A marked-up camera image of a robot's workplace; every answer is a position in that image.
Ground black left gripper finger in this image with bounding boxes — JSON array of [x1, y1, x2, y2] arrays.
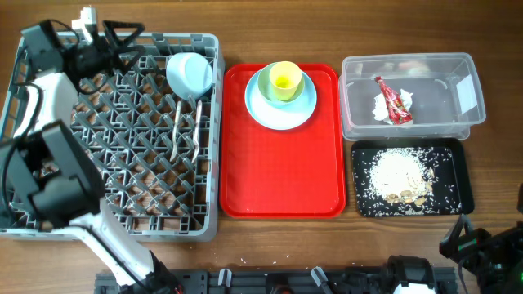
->
[[116, 46, 145, 74], [103, 20, 145, 46]]

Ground light blue bowl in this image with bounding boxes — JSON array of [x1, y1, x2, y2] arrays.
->
[[166, 52, 212, 100]]

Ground white plastic spoon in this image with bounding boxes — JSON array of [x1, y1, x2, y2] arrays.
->
[[169, 101, 182, 163]]

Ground white plastic fork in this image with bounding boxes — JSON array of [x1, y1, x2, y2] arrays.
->
[[191, 100, 203, 164]]

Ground green bowl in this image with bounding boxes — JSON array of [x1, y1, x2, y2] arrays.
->
[[257, 62, 305, 105]]

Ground yellow plastic cup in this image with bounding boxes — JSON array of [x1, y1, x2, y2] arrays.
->
[[269, 61, 302, 101]]

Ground white napkin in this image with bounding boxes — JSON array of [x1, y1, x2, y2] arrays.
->
[[373, 89, 413, 125]]

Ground red snack wrapper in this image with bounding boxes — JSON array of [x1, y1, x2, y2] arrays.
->
[[375, 77, 413, 125]]

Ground rice and food scraps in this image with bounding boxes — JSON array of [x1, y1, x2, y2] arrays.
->
[[359, 145, 463, 215]]

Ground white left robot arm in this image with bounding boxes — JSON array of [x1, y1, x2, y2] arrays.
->
[[1, 19, 180, 293]]

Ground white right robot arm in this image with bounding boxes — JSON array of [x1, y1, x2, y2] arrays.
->
[[379, 214, 522, 294]]

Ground grey dishwasher rack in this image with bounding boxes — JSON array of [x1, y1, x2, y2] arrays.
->
[[0, 31, 226, 243]]

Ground light blue plate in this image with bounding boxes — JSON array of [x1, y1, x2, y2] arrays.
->
[[244, 69, 317, 130]]

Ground red plastic tray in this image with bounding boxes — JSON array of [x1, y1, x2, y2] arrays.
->
[[219, 64, 346, 219]]

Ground black tray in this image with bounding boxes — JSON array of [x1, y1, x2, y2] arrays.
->
[[351, 138, 475, 215]]

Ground clear plastic bin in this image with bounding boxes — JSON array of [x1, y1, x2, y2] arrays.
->
[[338, 52, 486, 141]]

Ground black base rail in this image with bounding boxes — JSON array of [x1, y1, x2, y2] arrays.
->
[[94, 267, 458, 294]]

